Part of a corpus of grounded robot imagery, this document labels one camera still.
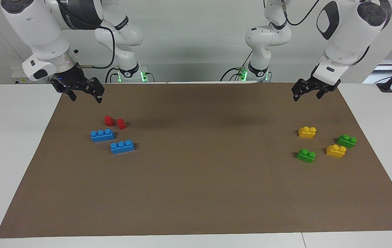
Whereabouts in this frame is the blue three-stud toy block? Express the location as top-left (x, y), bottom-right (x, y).
top-left (90, 128), bottom-right (115, 142)
top-left (110, 139), bottom-right (135, 154)

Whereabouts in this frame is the green two-stud toy block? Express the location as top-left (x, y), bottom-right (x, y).
top-left (296, 148), bottom-right (316, 163)
top-left (336, 134), bottom-right (357, 149)

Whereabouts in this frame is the yellow two-stud toy block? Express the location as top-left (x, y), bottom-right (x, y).
top-left (298, 126), bottom-right (317, 138)
top-left (326, 144), bottom-right (347, 158)

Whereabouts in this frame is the brown paper table mat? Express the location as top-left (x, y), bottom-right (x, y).
top-left (0, 82), bottom-right (392, 239)

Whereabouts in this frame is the black base cable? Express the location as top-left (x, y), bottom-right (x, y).
top-left (220, 51), bottom-right (253, 82)
top-left (105, 66), bottom-right (120, 83)

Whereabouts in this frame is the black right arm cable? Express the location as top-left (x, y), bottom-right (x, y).
top-left (78, 26), bottom-right (116, 69)

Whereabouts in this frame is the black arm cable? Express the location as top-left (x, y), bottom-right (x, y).
top-left (284, 0), bottom-right (392, 66)
top-left (78, 26), bottom-right (116, 69)

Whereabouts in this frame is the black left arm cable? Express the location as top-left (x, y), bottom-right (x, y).
top-left (284, 0), bottom-right (392, 66)

